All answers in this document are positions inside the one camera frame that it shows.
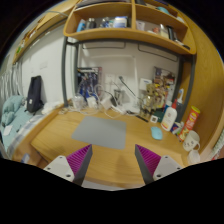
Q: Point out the large white adapter block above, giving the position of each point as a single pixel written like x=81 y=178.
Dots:
x=105 y=102

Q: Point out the wooden shelf unit with items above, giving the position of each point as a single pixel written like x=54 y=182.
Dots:
x=110 y=34

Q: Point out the colourful poster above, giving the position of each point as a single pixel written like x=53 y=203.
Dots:
x=165 y=80

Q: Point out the grey mouse pad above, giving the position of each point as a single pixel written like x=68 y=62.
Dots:
x=100 y=131

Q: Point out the brown tree figurine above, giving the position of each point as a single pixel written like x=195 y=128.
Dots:
x=150 y=96

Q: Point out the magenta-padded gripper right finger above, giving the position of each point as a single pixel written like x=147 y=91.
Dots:
x=166 y=166

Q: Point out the white printed mug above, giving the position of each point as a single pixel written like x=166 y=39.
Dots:
x=190 y=141

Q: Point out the clear plastic cup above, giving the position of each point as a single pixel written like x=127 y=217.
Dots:
x=77 y=101

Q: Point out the white power strip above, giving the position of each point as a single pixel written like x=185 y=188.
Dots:
x=119 y=110

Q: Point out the white flat device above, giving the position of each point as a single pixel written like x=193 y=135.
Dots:
x=132 y=108

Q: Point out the bed with teal bedding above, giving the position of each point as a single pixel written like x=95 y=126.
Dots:
x=15 y=123

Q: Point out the small white charger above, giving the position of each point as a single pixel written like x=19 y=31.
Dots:
x=91 y=101

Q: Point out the steel cup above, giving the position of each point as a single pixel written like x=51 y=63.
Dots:
x=118 y=96

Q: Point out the light blue computer mouse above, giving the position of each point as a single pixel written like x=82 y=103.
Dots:
x=156 y=133

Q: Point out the plain white mug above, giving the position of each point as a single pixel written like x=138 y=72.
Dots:
x=193 y=157

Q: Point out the black power adapter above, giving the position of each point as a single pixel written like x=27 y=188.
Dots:
x=113 y=101

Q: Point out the small white square clock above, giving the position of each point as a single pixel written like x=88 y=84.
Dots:
x=153 y=119

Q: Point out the red chips can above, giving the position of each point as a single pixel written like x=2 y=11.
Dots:
x=190 y=121

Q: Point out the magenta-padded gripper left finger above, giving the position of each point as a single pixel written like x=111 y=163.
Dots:
x=58 y=166

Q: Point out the robot model kit box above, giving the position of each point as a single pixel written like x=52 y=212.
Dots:
x=87 y=78

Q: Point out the long wooden wall shelf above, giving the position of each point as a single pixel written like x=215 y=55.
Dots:
x=36 y=28

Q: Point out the white crumpled cloth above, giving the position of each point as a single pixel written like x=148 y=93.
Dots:
x=51 y=108

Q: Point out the white pump bottle red cap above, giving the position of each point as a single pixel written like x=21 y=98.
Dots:
x=168 y=118

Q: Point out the black backpack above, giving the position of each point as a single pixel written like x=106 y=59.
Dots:
x=34 y=93

